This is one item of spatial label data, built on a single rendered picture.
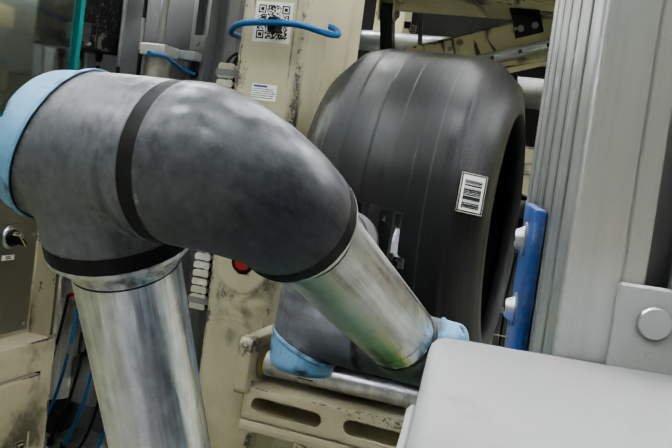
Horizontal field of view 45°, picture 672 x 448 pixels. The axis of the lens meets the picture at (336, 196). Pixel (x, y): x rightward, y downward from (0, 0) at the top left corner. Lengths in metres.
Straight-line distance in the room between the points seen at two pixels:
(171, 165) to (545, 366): 0.30
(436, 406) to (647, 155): 0.14
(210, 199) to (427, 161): 0.74
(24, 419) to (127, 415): 0.85
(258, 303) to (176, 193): 1.03
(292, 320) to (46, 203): 0.38
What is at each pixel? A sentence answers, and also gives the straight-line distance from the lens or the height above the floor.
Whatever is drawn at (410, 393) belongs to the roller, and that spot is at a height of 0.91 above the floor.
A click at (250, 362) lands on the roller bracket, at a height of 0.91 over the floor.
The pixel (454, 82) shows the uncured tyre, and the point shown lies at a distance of 1.32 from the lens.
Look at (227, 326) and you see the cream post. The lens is 1.57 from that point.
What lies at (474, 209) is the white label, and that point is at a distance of 1.21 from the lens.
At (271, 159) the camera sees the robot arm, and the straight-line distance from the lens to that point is 0.53.
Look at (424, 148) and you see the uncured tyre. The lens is 1.23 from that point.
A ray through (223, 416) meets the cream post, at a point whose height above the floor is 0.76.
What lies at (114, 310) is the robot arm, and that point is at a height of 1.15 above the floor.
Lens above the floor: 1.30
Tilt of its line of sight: 3 degrees down
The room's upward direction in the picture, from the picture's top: 8 degrees clockwise
